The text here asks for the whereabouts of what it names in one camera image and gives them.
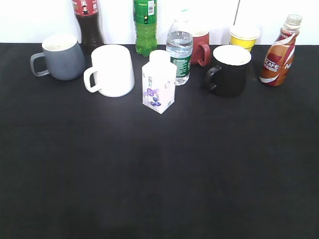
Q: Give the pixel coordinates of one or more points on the grey ceramic mug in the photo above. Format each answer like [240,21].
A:
[63,57]

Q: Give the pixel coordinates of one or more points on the brown coffee drink bottle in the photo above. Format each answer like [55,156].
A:
[280,55]

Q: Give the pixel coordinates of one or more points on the white ceramic mug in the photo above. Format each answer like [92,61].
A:
[111,73]

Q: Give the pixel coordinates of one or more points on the black ceramic mug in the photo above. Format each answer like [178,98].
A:
[227,74]

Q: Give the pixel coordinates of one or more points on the red ceramic mug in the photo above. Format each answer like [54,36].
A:
[201,53]

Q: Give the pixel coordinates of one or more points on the green sprite bottle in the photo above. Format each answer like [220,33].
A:
[145,18]

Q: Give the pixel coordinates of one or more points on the white purple milk carton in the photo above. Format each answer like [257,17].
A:
[158,81]

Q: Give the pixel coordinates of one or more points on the clear water bottle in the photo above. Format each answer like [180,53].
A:
[179,44]

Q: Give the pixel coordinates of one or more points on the yellow paper cup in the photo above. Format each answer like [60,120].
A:
[244,36]

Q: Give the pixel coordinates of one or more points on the dark cola bottle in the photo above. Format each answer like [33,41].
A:
[87,15]

